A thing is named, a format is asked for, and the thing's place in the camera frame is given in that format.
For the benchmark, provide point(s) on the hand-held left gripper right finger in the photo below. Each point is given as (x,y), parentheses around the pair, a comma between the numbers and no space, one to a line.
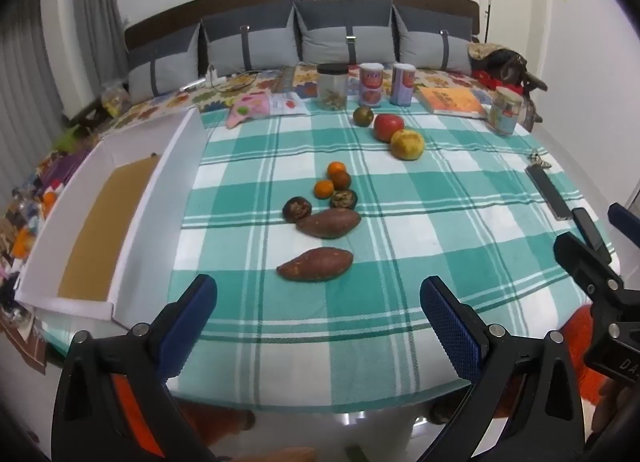
(450,327)

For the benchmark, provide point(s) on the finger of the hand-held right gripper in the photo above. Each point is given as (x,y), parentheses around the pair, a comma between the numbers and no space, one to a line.
(592,239)
(625,219)

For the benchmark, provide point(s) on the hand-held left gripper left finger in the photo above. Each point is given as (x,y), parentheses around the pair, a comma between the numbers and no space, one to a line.
(192,312)

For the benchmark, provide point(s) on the long sweet potato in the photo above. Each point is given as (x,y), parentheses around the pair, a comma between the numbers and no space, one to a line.
(315,264)

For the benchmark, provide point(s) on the white cardboard box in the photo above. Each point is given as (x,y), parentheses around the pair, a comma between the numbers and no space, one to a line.
(170,177)

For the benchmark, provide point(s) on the dark brown water chestnut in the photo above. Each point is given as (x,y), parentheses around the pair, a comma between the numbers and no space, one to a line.
(343,199)
(297,209)

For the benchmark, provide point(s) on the fat sweet potato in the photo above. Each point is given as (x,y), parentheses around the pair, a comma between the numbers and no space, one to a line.
(327,223)

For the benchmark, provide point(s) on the small orange tangerine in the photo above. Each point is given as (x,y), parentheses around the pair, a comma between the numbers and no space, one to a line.
(338,170)
(323,188)

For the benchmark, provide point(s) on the green checked tablecloth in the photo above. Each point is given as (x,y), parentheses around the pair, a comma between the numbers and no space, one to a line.
(415,232)

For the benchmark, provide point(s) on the glass jar with paper label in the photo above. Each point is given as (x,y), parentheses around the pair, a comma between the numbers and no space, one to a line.
(505,112)

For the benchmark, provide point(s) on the colourful printed cloth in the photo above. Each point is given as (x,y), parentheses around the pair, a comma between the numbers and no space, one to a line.
(30,222)

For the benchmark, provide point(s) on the yellow green orange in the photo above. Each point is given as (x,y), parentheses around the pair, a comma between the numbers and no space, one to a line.
(407,144)

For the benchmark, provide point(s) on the red cloth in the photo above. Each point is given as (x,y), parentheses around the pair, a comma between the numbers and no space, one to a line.
(487,78)

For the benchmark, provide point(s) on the orange book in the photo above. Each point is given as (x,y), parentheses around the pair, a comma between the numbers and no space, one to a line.
(450,101)

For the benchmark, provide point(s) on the dark bag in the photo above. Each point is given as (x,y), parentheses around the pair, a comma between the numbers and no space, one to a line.
(502,62)

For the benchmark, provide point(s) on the red apple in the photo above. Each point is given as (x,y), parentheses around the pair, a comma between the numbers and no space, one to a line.
(389,127)

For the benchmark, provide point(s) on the floral blanket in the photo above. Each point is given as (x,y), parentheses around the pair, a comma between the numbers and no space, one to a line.
(165,104)

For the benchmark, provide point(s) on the pink snack packet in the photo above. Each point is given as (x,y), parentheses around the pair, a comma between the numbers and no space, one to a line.
(248,109)

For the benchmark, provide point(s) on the clear plastic bag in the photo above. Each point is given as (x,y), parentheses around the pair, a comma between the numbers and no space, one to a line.
(116,101)

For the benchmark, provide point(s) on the white snack packet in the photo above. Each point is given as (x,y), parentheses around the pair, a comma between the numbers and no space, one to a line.
(286,104)

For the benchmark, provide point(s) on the white power strip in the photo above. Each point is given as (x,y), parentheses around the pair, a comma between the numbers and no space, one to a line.
(202,79)

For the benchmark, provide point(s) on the white printed can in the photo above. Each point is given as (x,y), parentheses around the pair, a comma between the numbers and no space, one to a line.
(371,85)
(402,85)

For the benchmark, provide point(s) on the grey pillow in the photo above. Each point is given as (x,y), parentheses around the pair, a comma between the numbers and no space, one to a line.
(250,39)
(345,32)
(165,67)
(432,39)

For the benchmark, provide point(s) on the clear jar with black lid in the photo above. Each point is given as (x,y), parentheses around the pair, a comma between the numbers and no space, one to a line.
(332,87)

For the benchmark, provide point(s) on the grey curtain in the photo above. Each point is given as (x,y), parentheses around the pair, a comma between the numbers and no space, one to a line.
(30,67)

